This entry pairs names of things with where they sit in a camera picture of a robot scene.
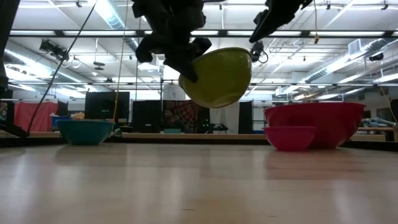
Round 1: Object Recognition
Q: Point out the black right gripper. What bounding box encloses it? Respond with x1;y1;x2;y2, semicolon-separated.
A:
248;0;313;44

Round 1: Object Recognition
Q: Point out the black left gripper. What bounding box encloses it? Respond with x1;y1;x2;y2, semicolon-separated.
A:
131;0;213;84

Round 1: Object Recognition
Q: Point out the yellow-green bowl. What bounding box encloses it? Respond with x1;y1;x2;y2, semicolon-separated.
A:
178;47;253;110

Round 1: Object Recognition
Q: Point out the patterned tapestry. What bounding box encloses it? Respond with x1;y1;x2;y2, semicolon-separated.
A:
162;100;211;134

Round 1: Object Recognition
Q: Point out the white cloth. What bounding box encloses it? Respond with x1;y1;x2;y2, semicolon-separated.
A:
209;101;241;135

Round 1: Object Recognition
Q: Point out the wide black panel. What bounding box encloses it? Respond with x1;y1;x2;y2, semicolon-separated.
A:
131;100;163;134

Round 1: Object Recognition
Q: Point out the narrow black panel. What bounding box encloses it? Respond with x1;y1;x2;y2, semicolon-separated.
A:
238;100;254;135

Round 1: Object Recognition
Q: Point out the black monitor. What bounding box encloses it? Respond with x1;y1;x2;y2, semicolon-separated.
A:
84;91;131;121

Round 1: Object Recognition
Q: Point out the small pink bowl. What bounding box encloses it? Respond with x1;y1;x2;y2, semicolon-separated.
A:
262;126;317;152

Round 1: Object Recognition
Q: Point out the large red bowl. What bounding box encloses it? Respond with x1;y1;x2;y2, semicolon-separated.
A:
264;102;366;149

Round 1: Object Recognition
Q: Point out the teal bowl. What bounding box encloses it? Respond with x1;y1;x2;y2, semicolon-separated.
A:
56;119;115;146

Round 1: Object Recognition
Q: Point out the blue-grey object on table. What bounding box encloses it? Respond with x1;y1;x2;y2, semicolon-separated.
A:
361;117;397;128

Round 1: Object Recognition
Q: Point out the blue bin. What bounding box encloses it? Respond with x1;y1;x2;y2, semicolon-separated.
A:
50;115;73;128

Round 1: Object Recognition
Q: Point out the wooden background table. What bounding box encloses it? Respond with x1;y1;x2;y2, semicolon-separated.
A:
351;126;398;142

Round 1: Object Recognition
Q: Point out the red cloth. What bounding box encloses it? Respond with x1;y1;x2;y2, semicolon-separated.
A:
13;101;59;133

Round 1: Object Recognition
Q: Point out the black camera with cable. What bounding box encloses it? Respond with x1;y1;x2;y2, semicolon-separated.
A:
249;40;269;64

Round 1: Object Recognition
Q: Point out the yellow cable with connector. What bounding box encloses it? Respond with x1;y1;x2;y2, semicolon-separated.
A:
312;0;320;45

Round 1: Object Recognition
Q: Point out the long yellow cable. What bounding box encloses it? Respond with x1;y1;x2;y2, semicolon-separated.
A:
111;0;130;123

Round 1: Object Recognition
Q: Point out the silver ventilation duct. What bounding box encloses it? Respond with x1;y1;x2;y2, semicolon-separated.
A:
92;0;140;53

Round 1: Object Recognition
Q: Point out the black cable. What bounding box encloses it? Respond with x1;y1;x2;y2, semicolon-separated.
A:
25;0;99;136

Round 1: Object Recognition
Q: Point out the black truss-mounted camera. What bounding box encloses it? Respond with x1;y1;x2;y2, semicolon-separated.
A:
39;39;70;62

